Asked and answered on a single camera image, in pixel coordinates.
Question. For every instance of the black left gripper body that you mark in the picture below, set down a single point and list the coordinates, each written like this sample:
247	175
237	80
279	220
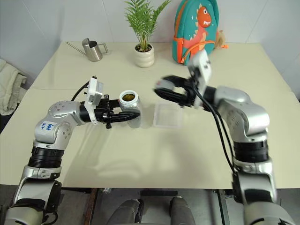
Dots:
104	112

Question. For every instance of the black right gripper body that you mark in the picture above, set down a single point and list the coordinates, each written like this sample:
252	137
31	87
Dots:
191	93

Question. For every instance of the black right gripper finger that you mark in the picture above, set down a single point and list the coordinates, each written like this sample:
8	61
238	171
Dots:
170	95
179	82

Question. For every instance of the clear plastic jar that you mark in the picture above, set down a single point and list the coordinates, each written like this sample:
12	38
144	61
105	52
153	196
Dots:
132	105

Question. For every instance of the yellow-brown jar contents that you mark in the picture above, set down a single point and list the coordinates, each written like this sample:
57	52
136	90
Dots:
129	96

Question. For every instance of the white jar lid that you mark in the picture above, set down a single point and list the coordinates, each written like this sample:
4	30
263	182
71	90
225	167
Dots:
160	83

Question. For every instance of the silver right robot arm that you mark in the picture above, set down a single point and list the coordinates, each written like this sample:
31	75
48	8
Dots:
246	112

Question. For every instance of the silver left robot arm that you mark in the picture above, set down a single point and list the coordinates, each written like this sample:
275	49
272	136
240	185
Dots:
58	110

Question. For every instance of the clear plastic box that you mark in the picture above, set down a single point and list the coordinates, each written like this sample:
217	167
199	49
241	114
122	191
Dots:
167	116

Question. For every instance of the green plant in white pot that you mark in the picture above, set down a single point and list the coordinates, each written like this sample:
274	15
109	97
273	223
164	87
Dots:
144	56

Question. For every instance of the teal dinosaur backpack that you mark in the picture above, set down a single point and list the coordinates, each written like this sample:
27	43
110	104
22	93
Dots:
194	35

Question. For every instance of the steel watering can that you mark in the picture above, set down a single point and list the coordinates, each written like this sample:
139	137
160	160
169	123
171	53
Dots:
92	51

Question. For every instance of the tan fluffy backpack charm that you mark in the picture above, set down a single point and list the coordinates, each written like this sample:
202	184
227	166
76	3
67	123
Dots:
220	38

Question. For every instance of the dark rounded shape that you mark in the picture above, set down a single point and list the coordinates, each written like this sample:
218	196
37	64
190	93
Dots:
127	212
181	211

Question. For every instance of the beige crumpled cloth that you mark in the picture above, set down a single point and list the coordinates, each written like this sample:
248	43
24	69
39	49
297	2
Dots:
10	89

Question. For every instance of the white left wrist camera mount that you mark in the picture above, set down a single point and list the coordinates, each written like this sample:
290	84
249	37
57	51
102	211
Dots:
94	91

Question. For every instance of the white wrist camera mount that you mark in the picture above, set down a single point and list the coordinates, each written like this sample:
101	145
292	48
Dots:
203	70
94	91

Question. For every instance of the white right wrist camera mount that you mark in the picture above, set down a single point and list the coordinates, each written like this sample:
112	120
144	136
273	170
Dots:
203	70

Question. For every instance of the brown table frame bar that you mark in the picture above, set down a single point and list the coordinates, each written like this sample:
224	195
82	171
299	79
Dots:
91	206

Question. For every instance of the grey metal table frame bar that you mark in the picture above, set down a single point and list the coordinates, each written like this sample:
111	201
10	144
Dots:
223	208

